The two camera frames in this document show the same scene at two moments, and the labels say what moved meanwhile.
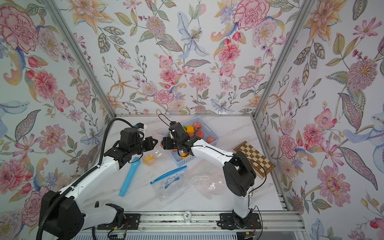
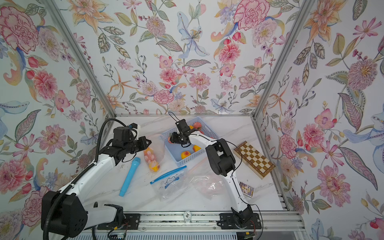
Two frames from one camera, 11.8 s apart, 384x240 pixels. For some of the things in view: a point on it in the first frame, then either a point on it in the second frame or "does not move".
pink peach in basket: x=197 y=126 does not move
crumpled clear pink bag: x=207 y=178 does not move
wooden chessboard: x=262 y=166 does not move
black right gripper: x=168 y=143 -> x=174 y=139
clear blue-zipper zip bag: x=173 y=186 does not move
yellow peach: x=149 y=160 -> x=154 y=166
